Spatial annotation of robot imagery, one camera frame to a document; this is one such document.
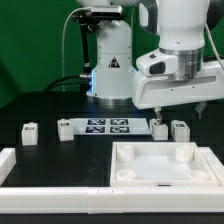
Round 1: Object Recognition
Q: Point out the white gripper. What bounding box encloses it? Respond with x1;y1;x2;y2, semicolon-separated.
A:
132;49;224;125

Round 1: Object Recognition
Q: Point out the white square tabletop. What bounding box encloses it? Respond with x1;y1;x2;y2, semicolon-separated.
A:
110;142;221;187

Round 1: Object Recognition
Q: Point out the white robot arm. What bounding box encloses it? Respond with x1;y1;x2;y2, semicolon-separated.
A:
77;0;224;109

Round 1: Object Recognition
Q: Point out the white sheet with fiducial tags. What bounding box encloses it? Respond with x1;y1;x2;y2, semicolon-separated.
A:
70;118;150;135

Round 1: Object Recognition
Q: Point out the white U-shaped obstacle fence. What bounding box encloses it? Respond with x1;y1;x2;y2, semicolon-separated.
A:
0;147;224;214

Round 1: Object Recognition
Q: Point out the black cable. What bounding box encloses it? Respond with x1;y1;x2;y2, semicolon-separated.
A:
44;75;93;93

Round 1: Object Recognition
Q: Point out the black camera on stand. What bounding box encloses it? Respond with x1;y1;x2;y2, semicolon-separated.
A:
72;6;124;73

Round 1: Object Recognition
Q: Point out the white cable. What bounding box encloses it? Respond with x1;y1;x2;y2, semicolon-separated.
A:
61;8;84;93

